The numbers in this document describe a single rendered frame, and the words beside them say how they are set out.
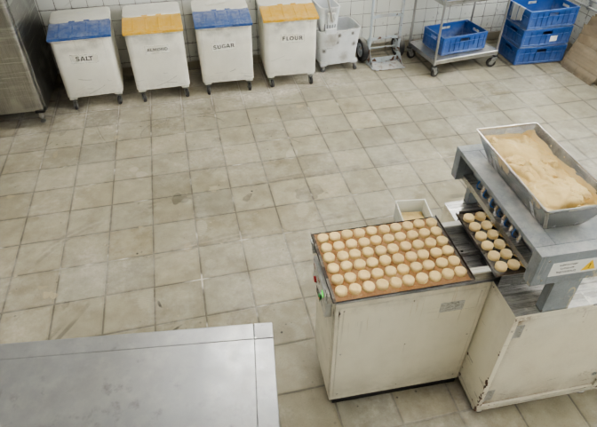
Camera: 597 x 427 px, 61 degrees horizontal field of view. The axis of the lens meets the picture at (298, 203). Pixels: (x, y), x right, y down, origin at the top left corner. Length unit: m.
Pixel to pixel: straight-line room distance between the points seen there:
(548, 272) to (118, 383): 1.63
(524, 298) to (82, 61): 4.22
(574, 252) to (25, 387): 1.76
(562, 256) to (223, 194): 2.63
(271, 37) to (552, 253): 3.77
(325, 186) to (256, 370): 3.30
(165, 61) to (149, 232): 1.98
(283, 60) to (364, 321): 3.54
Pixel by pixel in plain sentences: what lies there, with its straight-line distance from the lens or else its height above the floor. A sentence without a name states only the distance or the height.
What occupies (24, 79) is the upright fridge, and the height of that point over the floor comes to 0.49.
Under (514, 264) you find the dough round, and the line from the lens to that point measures 2.32.
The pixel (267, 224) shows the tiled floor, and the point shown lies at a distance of 3.70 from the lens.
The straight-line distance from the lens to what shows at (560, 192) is 2.13.
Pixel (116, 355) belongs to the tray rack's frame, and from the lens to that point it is 0.85.
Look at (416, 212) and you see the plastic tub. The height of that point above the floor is 0.06.
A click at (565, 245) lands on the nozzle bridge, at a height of 1.18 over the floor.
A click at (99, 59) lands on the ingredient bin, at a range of 5.20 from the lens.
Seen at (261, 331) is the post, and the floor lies 1.82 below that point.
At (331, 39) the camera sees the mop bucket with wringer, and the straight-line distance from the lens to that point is 5.58.
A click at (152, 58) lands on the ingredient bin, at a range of 5.16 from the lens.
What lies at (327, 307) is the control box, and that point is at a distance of 2.20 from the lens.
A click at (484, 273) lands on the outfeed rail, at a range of 2.30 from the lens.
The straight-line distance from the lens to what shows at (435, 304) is 2.32.
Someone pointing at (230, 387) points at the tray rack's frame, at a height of 1.82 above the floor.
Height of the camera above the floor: 2.49
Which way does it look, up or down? 40 degrees down
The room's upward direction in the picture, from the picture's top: straight up
